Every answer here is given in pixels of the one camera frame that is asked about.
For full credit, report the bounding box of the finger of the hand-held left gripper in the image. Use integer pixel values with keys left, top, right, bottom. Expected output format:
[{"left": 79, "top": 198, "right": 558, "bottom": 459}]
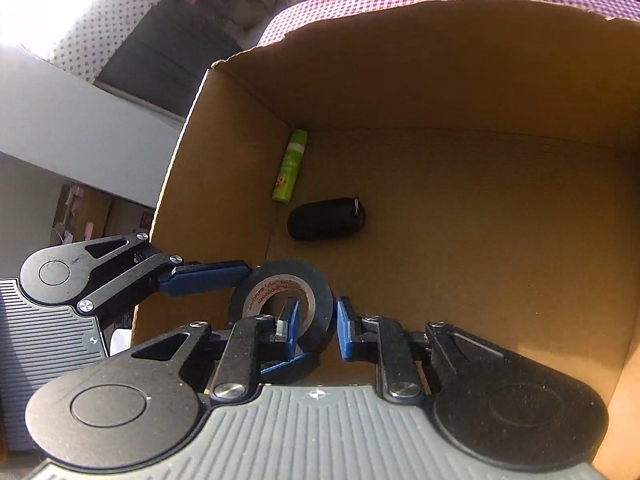
[
  {"left": 259, "top": 352, "right": 318, "bottom": 378},
  {"left": 70, "top": 232, "right": 254, "bottom": 316}
]

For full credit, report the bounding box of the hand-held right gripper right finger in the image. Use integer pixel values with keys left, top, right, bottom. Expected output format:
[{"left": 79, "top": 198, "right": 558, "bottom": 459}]
[{"left": 336, "top": 296, "right": 507, "bottom": 405}]

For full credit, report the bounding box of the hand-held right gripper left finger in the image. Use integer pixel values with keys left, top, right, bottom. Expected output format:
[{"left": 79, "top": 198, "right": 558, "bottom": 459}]
[{"left": 130, "top": 296, "right": 302, "bottom": 405}]

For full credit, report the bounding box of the black tape roll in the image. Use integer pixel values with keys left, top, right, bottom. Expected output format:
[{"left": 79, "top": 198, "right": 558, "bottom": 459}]
[{"left": 228, "top": 258, "right": 335, "bottom": 358}]

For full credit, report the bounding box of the black key pouch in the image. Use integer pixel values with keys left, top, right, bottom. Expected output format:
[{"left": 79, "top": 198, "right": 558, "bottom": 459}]
[{"left": 287, "top": 195, "right": 368, "bottom": 242}]

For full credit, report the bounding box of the green lip balm tube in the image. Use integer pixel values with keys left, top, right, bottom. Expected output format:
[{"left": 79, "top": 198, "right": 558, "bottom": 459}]
[{"left": 271, "top": 129, "right": 309, "bottom": 204}]

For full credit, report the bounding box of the brown cardboard box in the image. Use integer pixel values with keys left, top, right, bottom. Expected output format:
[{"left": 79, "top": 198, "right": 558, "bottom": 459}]
[{"left": 131, "top": 0, "right": 640, "bottom": 480}]

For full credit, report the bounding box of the white cabinet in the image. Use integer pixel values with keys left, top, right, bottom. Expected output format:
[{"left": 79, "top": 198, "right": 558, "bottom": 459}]
[{"left": 0, "top": 44, "right": 187, "bottom": 208}]

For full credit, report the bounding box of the dark grey cloth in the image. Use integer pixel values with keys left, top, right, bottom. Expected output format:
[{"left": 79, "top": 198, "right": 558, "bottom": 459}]
[{"left": 95, "top": 0, "right": 281, "bottom": 116}]

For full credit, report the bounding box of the white polka dot cloth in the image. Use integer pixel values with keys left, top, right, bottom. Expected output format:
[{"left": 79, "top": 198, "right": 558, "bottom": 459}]
[{"left": 47, "top": 0, "right": 206, "bottom": 83}]

